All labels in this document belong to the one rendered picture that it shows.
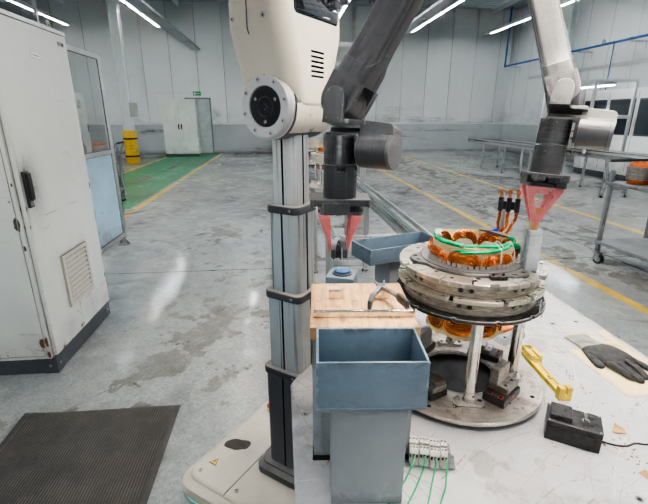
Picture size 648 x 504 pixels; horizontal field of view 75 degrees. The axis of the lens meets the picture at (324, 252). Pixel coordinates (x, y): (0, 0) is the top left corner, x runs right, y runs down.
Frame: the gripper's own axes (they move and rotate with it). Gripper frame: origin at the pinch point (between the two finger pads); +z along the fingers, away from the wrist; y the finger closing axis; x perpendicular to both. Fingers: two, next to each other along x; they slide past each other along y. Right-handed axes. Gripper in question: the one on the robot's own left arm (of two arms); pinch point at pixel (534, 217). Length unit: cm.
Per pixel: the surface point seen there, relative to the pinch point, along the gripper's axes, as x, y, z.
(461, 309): 12.5, -8.1, 19.3
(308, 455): 39, -24, 48
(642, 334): -149, 204, 95
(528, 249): 0.2, -1.2, 6.5
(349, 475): 30, -34, 42
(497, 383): 0.9, -3.0, 37.2
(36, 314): 211, 92, 95
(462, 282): 13.6, -9.5, 13.2
